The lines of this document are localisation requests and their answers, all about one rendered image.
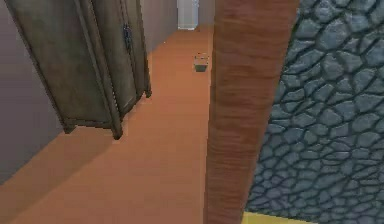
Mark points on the small grey bin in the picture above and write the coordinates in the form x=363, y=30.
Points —
x=201, y=63

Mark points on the white room door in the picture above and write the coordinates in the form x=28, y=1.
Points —
x=188, y=13

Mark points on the grey-brown wooden wardrobe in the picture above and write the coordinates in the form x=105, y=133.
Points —
x=83, y=60

